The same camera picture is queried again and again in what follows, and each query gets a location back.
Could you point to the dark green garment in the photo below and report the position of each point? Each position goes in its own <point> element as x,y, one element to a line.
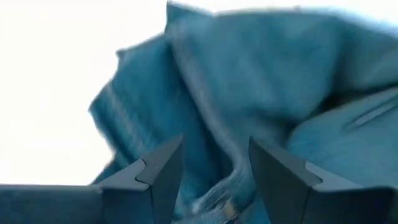
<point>248,77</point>

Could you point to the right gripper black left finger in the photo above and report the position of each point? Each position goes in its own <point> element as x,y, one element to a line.
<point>93,205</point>

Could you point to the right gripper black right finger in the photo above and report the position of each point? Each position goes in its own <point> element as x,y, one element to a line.
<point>326,208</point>

